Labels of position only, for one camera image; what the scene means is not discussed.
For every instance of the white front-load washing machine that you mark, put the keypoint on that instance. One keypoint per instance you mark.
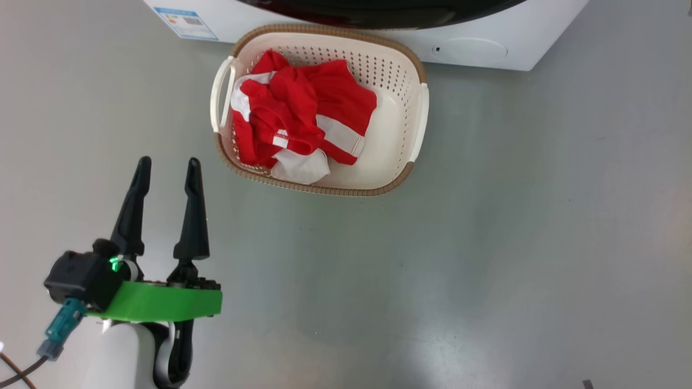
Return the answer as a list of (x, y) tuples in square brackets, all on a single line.
[(540, 32)]

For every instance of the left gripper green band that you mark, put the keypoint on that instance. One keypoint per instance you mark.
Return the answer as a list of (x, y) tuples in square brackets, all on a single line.
[(157, 302)]

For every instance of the blue energy label sticker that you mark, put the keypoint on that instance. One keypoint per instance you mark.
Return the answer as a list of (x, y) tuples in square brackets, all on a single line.
[(186, 22)]

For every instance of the round white filter cover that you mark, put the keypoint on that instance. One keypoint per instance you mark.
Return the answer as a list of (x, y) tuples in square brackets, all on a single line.
[(476, 48)]

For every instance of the cream perforated laundry basket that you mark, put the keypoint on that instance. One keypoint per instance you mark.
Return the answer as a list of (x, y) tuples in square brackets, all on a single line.
[(389, 135)]

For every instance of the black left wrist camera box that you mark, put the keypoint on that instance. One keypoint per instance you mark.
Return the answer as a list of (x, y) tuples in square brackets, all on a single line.
[(81, 278)]

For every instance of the red and white garment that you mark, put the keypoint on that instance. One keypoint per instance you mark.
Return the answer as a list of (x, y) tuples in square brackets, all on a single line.
[(303, 102)]

